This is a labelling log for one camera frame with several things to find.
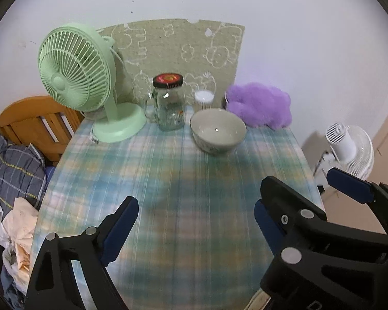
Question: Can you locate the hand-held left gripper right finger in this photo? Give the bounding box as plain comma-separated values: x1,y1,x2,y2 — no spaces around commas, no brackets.
254,199,283,256

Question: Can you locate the grey plaid pillow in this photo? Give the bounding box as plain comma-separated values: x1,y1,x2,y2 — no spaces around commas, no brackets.
0,126,47,210

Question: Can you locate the plaid tablecloth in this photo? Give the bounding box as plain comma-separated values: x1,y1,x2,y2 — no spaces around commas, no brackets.
29,103,324,310

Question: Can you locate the green desk fan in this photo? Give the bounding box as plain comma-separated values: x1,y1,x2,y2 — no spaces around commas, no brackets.
38,22,147,143

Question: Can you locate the white fan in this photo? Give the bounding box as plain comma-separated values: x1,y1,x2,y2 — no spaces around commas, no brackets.
325,122,375,181

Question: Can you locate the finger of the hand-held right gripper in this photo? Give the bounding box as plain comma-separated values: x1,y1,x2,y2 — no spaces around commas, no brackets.
326,167,388,236
260,176,388,298

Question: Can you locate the patterned beige mat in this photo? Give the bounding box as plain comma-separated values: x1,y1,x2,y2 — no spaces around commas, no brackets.
99,19,245,107

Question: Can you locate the floral ceramic bowl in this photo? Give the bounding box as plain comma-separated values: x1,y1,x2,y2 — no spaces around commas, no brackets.
190,109,247,156

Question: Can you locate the glass mason jar mug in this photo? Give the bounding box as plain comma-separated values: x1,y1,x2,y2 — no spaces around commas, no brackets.
144,73,185,132

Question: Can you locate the black fan cable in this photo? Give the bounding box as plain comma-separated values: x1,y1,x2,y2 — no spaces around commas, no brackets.
314,153,327,175

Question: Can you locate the purple plush cushion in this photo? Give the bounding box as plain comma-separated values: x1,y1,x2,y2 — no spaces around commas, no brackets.
225,83,293,130

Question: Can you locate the small glass jar white lid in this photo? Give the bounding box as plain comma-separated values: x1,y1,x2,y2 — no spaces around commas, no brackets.
194,90,214,112

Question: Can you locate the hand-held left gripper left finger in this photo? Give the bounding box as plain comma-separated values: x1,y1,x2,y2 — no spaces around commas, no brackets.
25,196,139,310

